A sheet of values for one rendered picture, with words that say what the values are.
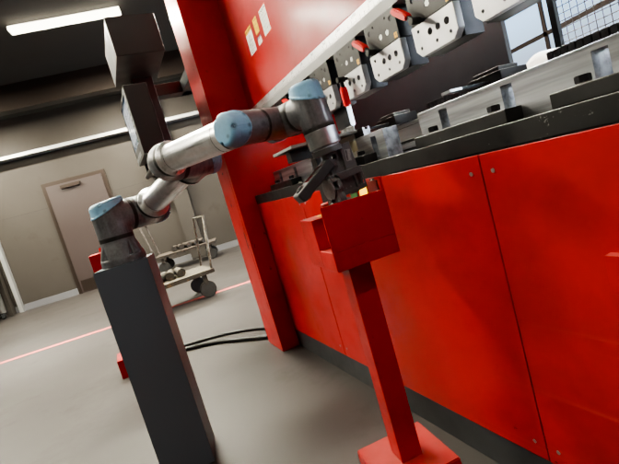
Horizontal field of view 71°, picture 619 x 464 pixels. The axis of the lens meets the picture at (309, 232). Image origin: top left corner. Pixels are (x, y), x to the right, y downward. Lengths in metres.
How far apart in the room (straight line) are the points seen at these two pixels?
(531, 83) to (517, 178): 0.21
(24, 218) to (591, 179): 9.31
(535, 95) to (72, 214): 8.79
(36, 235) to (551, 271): 9.14
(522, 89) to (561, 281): 0.40
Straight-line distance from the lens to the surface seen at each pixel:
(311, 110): 0.98
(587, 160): 0.86
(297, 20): 1.79
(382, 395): 1.17
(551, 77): 1.02
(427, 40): 1.21
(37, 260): 9.60
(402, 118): 1.74
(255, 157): 2.40
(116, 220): 1.61
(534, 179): 0.92
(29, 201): 9.58
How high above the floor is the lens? 0.87
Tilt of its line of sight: 7 degrees down
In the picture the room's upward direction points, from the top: 16 degrees counter-clockwise
